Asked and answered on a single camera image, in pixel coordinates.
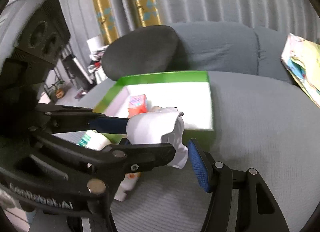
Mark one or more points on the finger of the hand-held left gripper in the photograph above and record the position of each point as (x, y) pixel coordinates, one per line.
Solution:
(150, 155)
(110, 124)

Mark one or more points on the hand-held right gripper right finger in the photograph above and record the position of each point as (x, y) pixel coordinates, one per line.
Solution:
(198, 167)

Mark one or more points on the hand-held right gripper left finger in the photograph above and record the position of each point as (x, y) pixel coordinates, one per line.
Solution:
(110, 212)

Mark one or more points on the green cardboard box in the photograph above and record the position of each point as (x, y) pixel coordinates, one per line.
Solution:
(162, 78)

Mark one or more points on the small red pink box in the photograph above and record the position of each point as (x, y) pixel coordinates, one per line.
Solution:
(137, 105)

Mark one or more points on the white container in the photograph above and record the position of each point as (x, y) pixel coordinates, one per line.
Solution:
(95, 43)

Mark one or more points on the potted plant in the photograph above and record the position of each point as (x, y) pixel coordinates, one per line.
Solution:
(58, 89)

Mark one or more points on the pile of clothes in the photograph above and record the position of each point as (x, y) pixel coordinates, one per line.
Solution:
(96, 59)

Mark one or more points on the grey sofa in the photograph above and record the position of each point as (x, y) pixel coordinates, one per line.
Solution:
(250, 134)

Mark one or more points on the dark grey cushion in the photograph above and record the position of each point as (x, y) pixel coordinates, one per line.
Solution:
(142, 49)

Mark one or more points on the colourful picture book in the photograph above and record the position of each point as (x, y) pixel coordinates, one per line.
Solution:
(302, 59)

